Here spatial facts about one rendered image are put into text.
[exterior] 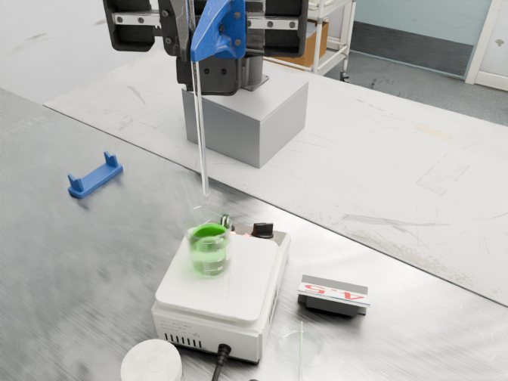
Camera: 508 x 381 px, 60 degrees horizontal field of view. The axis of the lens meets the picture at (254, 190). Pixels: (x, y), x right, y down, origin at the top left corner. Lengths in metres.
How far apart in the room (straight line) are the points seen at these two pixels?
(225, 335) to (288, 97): 0.47
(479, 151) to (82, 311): 0.75
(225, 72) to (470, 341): 0.44
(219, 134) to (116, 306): 0.37
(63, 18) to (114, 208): 1.45
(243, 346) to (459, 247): 0.37
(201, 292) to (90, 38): 1.82
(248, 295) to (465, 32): 3.03
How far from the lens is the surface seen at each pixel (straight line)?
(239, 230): 0.62
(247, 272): 0.52
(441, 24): 3.41
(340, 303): 0.58
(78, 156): 0.91
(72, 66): 2.18
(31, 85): 2.09
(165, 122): 0.96
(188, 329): 0.53
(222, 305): 0.49
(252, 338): 0.50
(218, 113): 0.80
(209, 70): 0.47
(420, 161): 0.89
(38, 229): 0.77
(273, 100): 0.81
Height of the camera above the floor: 1.39
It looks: 40 degrees down
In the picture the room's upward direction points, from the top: straight up
